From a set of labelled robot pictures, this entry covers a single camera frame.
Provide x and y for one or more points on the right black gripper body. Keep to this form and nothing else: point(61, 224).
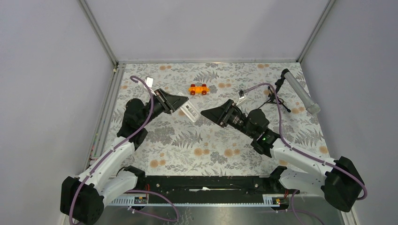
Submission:
point(234, 119)

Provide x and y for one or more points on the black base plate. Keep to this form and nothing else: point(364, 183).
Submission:
point(165, 186)

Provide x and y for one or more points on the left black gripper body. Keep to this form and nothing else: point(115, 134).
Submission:
point(159, 105)

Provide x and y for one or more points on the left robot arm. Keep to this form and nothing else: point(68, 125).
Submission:
point(84, 198)

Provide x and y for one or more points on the orange toy car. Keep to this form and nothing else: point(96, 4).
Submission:
point(201, 89)

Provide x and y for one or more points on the floral table mat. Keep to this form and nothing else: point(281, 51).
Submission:
point(175, 145)

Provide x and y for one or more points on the aluminium frame rails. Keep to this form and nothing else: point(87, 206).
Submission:
point(108, 108)

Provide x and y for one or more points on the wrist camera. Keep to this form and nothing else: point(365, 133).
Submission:
point(242, 98)
point(149, 83)

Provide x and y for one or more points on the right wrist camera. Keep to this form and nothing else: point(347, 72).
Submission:
point(242, 98)

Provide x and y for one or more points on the silver microphone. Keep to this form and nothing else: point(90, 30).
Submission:
point(312, 107)

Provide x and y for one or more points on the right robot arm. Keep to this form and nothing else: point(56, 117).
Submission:
point(336, 180)

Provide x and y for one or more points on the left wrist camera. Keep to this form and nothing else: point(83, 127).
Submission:
point(149, 83)

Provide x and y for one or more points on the grey slotted cable duct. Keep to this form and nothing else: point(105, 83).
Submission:
point(197, 201)

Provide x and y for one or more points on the white remote control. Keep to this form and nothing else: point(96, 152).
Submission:
point(190, 111)

